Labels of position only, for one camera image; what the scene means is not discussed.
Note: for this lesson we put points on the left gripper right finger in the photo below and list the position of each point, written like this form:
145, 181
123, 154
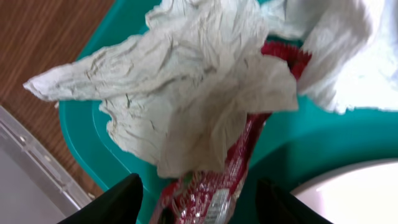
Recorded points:
274, 205

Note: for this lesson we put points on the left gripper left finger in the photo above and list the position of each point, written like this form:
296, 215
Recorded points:
118, 205

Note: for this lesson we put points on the red snack wrapper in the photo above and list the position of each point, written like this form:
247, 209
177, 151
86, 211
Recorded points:
205, 196

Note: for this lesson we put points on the grey paper napkin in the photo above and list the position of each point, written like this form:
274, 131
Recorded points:
179, 95

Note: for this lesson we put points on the white tissue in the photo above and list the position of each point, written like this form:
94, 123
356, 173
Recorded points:
353, 44

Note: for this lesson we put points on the large white plate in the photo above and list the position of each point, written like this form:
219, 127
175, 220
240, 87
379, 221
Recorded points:
365, 192

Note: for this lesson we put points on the teal plastic serving tray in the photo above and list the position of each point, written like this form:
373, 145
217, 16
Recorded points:
293, 148

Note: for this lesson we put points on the clear plastic bin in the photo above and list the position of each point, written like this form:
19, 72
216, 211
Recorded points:
35, 188

